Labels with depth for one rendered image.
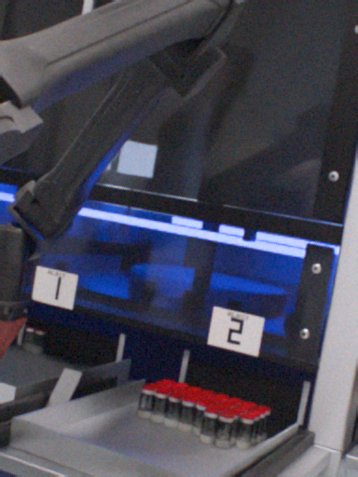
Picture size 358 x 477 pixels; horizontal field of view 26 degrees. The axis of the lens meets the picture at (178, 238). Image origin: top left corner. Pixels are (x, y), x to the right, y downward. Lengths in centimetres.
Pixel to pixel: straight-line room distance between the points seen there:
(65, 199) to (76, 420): 30
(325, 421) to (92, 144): 53
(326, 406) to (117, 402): 31
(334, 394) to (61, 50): 72
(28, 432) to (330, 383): 46
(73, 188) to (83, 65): 42
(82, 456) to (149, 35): 48
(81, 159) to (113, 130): 7
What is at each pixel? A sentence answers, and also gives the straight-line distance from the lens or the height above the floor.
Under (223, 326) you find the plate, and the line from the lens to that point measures 125.
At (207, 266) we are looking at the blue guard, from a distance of 126.
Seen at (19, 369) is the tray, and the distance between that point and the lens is 137.
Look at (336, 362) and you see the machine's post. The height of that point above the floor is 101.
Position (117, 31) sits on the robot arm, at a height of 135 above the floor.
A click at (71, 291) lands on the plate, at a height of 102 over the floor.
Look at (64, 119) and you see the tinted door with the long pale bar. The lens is 141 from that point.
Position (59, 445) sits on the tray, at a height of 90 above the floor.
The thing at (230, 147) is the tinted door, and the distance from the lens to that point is 126.
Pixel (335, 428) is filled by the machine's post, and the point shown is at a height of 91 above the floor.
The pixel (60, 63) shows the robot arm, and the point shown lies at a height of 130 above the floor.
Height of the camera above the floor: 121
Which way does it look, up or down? 3 degrees down
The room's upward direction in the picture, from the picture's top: 10 degrees clockwise
